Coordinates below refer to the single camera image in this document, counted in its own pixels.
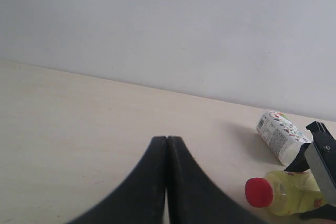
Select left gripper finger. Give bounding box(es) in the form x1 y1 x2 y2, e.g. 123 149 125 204
167 136 264 224
70 136 167 224

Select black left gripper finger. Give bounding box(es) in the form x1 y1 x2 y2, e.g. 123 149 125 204
284 143 310 173
299 204 336 220

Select yellow juice bottle red cap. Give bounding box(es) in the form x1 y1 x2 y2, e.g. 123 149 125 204
245 170 327 216

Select white bottle cartoon label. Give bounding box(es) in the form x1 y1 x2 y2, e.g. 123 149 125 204
256 110 312 166

